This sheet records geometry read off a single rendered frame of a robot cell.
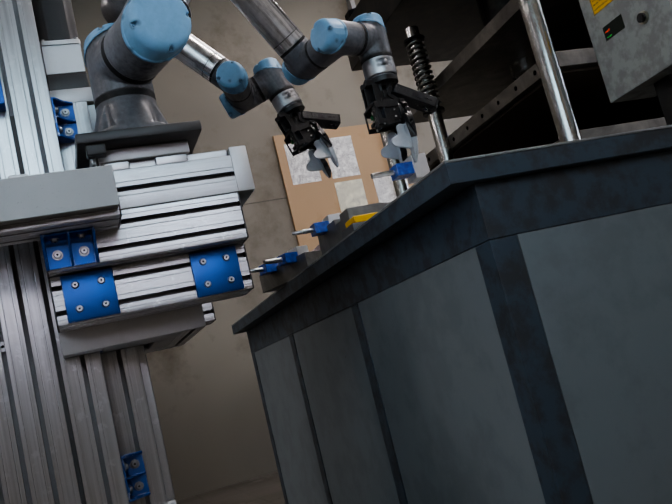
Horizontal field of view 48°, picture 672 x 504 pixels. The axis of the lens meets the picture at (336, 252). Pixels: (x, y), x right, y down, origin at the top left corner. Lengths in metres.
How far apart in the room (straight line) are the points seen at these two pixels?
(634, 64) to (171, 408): 3.53
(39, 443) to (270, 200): 3.82
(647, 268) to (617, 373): 0.18
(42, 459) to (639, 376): 1.06
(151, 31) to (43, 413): 0.74
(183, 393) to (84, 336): 3.40
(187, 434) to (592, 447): 3.85
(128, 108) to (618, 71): 1.36
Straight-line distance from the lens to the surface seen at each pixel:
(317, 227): 1.90
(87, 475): 1.55
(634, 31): 2.22
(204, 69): 2.02
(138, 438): 1.60
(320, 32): 1.72
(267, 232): 5.12
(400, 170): 1.69
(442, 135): 2.94
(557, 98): 2.28
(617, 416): 1.25
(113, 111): 1.48
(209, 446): 4.89
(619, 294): 1.28
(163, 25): 1.41
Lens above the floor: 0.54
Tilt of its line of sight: 8 degrees up
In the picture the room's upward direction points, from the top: 14 degrees counter-clockwise
